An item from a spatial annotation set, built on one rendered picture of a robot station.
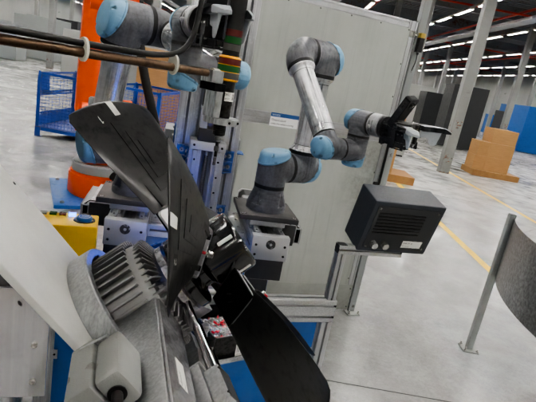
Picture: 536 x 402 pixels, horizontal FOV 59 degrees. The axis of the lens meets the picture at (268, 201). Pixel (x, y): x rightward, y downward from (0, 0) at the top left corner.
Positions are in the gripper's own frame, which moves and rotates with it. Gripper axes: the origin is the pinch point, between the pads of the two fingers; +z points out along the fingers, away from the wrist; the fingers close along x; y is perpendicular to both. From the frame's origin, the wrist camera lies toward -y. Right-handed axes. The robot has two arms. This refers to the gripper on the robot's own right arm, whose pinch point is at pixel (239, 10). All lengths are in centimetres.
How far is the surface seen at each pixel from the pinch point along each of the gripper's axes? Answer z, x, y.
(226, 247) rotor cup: 13.6, 1.1, 40.8
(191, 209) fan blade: 25.4, 12.9, 29.7
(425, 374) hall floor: -76, -184, 164
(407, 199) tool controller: -20, -74, 40
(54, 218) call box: -42, 25, 57
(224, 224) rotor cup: 10.9, 0.9, 37.4
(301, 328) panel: -28, -51, 89
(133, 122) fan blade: -7.5, 15.1, 23.6
